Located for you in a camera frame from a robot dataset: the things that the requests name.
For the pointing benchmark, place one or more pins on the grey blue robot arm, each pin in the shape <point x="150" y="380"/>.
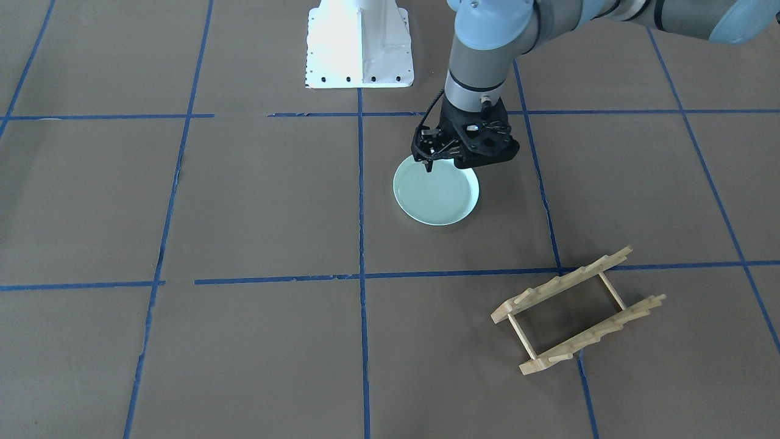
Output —
<point x="490" y="35"/>

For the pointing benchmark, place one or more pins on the wooden dish rack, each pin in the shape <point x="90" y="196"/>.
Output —
<point x="554" y="321"/>

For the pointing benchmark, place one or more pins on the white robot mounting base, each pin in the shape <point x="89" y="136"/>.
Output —
<point x="354" y="44"/>

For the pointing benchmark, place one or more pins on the light green round plate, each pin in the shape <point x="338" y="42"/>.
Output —
<point x="439" y="198"/>

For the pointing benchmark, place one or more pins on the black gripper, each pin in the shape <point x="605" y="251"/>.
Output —
<point x="450" y="121"/>

